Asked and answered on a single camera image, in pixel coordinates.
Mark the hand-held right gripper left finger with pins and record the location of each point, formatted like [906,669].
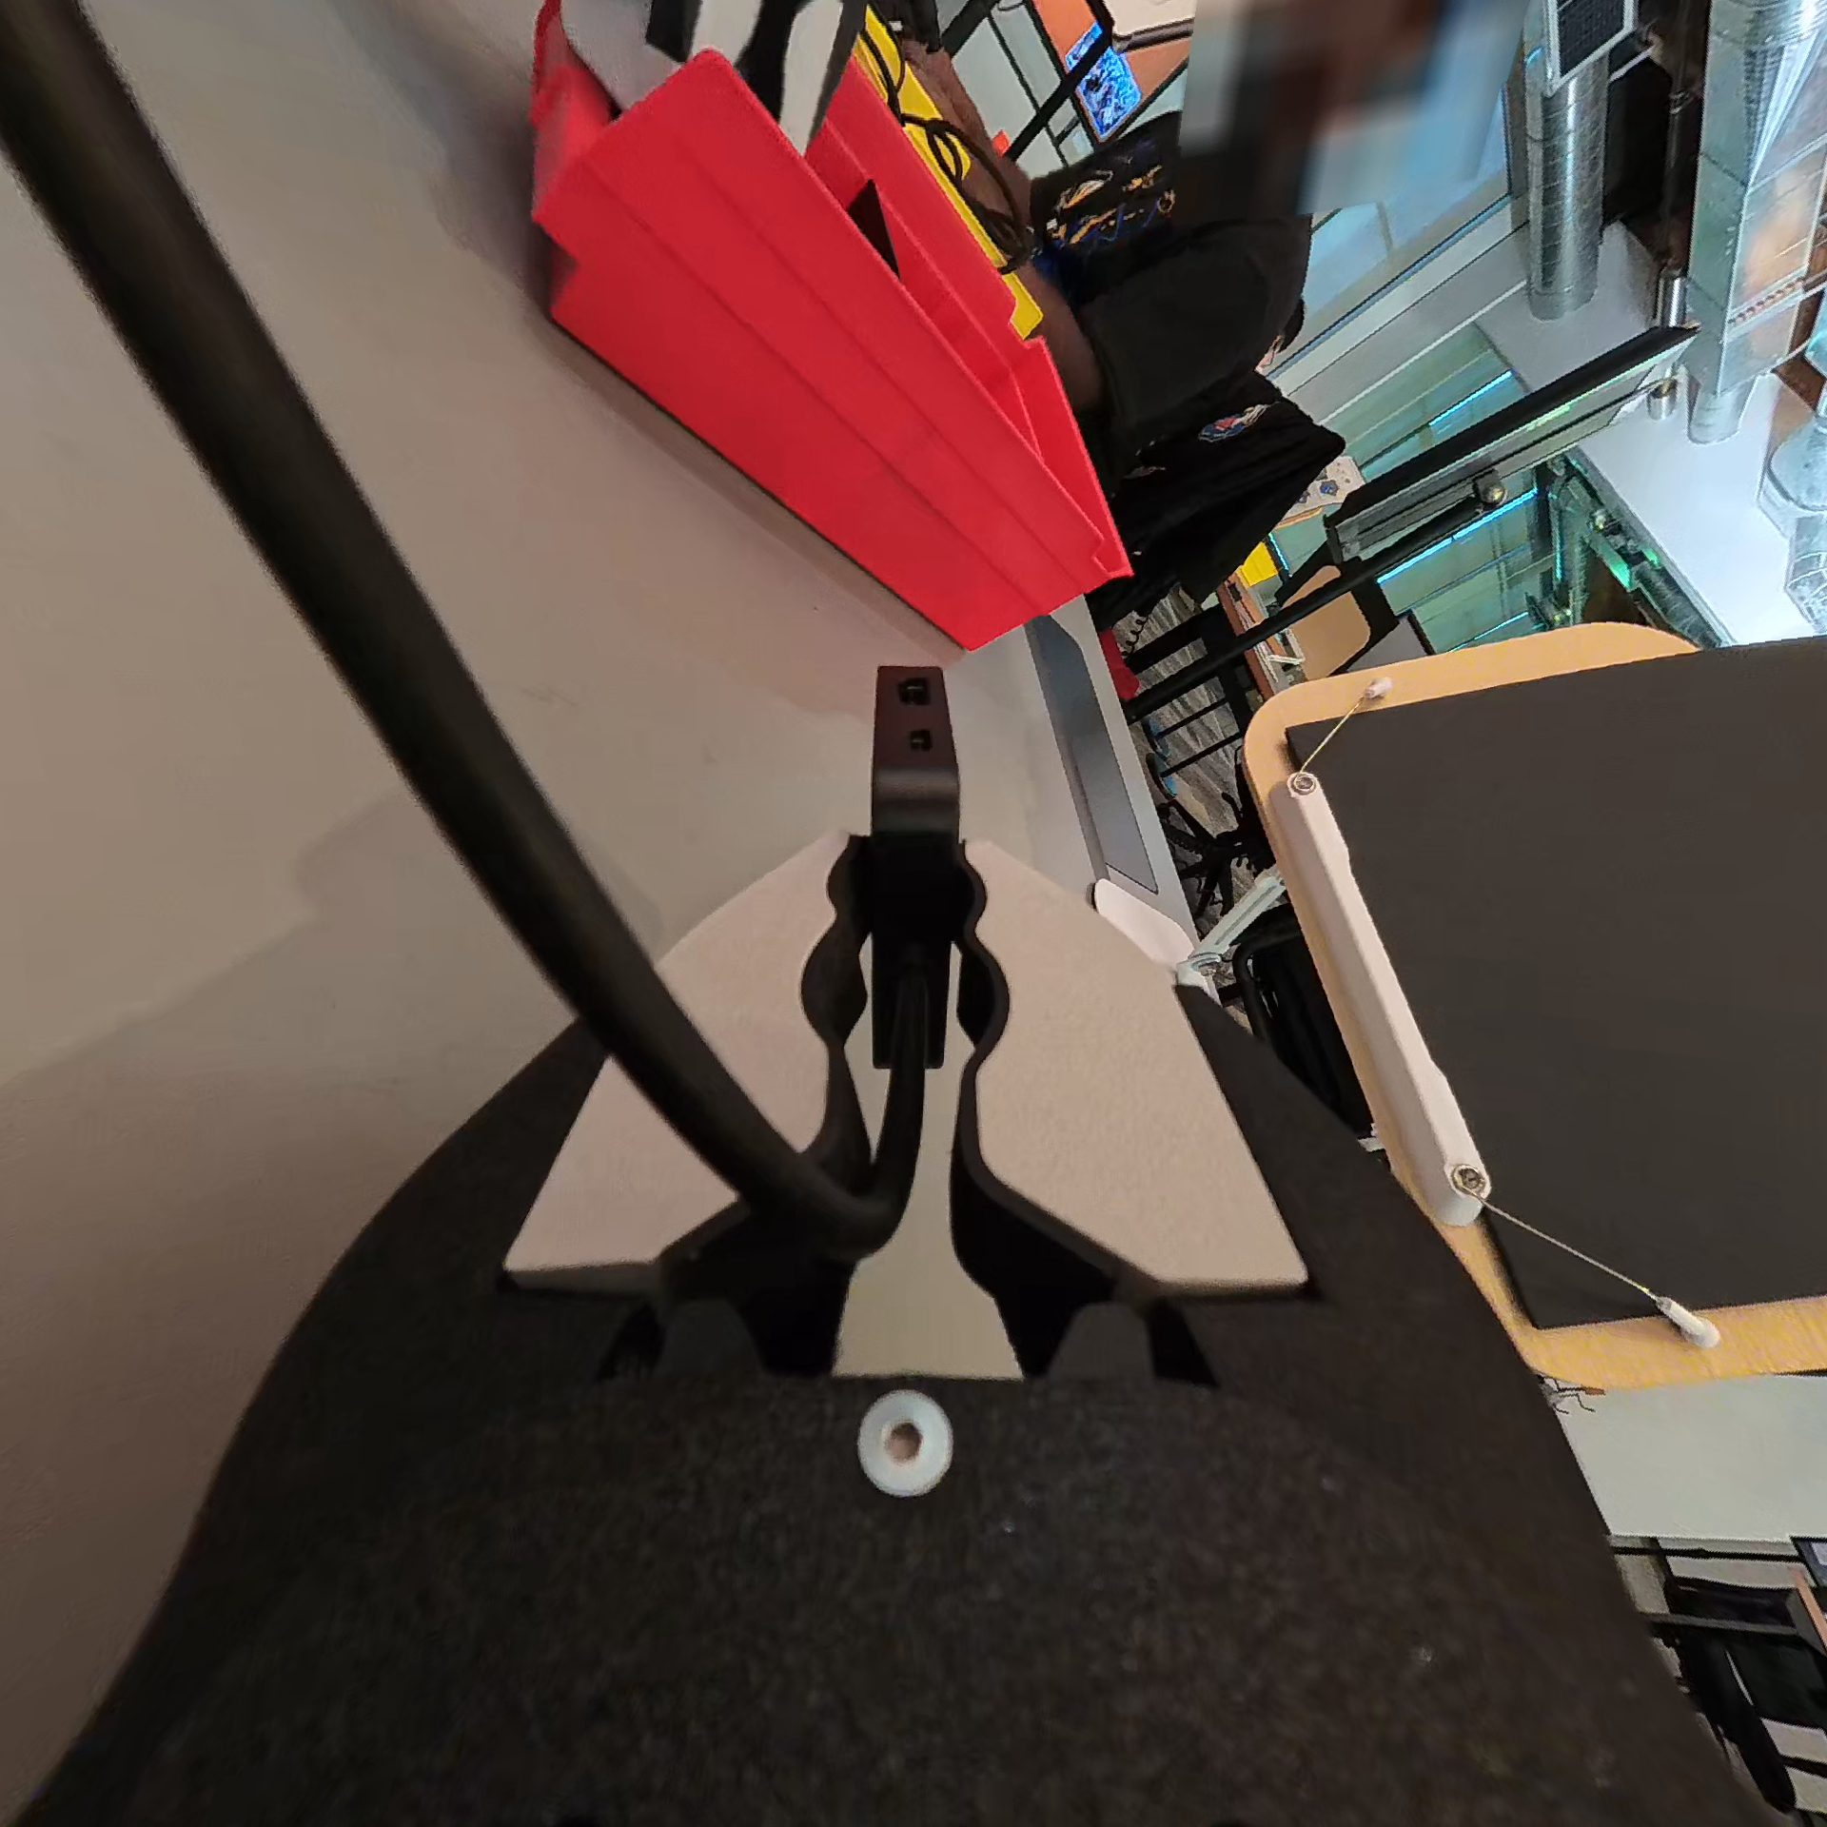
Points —
[586,1214]

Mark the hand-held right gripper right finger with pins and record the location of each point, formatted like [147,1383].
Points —
[1129,1141]

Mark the tablet stand with dark board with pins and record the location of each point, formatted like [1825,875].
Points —
[1627,999]

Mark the red plastic bin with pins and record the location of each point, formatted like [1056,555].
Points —
[799,314]

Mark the yellow plastic bin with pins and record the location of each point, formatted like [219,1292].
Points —
[908,85]

